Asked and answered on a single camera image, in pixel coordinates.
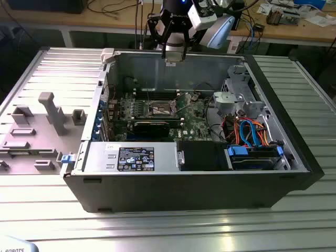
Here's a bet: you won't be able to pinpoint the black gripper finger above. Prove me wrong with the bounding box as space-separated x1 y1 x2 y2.
182 24 201 60
146 14 169 59

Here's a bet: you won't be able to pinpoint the silver CPU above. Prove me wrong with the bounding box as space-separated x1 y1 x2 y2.
164 50 184 66

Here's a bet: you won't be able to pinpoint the CPU socket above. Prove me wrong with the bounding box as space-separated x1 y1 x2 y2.
148 99 178 118

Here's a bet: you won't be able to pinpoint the wooden desk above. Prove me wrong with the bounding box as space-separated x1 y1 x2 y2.
0 0 336 44

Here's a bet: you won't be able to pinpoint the grey case latch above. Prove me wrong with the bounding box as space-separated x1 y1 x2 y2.
100 48 117 64

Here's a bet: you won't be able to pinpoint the silver drive cage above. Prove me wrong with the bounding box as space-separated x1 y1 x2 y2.
212 65 265 119

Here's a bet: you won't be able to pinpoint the green motherboard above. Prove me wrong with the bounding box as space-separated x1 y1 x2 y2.
107 90 218 142

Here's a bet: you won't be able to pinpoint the copper heat sink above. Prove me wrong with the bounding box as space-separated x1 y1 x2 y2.
266 7 283 26

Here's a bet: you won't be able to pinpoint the metal drive unit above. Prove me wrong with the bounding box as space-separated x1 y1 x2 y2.
280 9 301 27

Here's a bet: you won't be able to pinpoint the black drive bay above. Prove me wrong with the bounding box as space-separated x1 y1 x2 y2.
177 141 228 172

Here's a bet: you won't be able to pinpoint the white papers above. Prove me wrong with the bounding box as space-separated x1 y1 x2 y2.
303 15 334 27

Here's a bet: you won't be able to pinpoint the hard disk in blue carrier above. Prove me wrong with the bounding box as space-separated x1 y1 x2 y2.
227 145 285 171

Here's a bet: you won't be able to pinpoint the silver power supply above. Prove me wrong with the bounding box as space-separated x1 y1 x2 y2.
80 141 182 173

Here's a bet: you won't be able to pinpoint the black open PC case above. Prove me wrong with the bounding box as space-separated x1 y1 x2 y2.
59 47 325 214

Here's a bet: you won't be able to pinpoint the blue plastic clip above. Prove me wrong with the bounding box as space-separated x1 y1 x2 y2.
60 154 76 165

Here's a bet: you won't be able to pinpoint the grey parts rack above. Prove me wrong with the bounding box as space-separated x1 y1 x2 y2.
0 91 88 176

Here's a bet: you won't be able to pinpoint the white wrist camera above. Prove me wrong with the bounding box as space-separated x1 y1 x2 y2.
187 2 219 31

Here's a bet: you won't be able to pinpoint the blue network cable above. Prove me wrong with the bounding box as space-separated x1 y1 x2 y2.
248 20 260 51

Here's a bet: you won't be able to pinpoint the black wire loop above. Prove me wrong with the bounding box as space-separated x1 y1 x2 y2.
205 96 227 143

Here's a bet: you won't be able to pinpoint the blue card retention bracket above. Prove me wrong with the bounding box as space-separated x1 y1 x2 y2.
90 98 106 141

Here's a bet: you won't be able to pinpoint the blue wire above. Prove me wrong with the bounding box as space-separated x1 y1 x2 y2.
239 119 261 148

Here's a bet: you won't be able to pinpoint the orange wire bundle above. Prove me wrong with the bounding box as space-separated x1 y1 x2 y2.
222 117 271 146

